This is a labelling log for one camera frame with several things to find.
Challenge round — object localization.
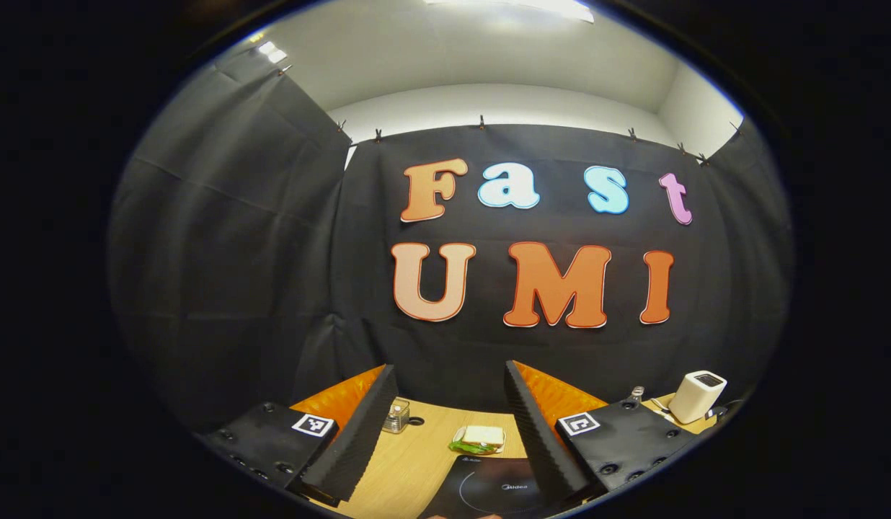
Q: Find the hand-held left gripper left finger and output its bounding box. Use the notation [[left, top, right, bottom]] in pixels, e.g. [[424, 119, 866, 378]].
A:
[[197, 364, 400, 505]]

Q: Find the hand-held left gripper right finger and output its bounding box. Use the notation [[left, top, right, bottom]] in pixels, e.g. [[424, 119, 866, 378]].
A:
[[503, 360, 699, 507]]

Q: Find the black induction cooktop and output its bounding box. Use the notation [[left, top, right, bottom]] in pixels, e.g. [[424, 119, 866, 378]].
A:
[[417, 454, 562, 519]]

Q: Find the sandwich with lettuce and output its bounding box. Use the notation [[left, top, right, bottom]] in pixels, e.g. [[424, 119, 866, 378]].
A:
[[449, 425, 506, 456]]

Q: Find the white toaster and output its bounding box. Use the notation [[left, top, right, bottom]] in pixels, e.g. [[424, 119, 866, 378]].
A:
[[668, 371, 728, 425]]

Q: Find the row of small backdrop clips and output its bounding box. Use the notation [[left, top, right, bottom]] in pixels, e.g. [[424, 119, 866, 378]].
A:
[[276, 65, 745, 165]]

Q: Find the large ceiling light panel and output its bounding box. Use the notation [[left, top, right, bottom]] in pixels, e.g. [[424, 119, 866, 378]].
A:
[[424, 0, 594, 24]]

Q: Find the metal wire holder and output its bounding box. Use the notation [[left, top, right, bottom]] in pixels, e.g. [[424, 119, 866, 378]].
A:
[[383, 398, 411, 434]]

